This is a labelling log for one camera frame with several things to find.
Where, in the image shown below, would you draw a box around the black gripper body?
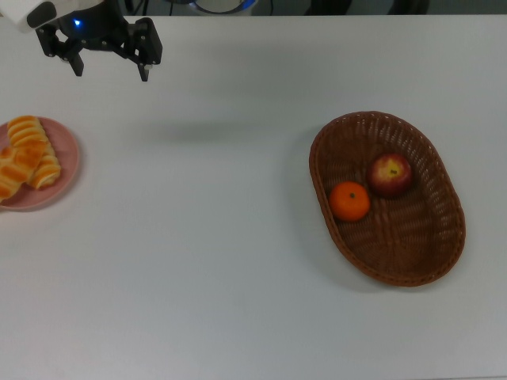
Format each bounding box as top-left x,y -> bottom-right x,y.
54,0 -> 130,52

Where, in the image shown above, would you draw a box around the ridged striped toy bread roll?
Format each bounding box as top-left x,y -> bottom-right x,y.
6,114 -> 63,192

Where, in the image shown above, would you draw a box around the braided toy bread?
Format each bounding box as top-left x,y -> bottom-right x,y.
0,141 -> 49,204

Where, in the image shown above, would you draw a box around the toy orange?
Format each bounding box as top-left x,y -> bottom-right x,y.
328,180 -> 372,222

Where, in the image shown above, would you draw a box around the red toy apple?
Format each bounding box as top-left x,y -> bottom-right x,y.
366,153 -> 414,200

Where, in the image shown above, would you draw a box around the pink plate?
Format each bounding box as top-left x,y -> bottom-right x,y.
0,116 -> 81,213

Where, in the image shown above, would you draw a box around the brown woven basket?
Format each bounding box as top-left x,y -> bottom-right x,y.
308,110 -> 467,287

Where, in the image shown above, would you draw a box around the white robot base blue ring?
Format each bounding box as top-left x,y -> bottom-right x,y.
164,0 -> 259,16

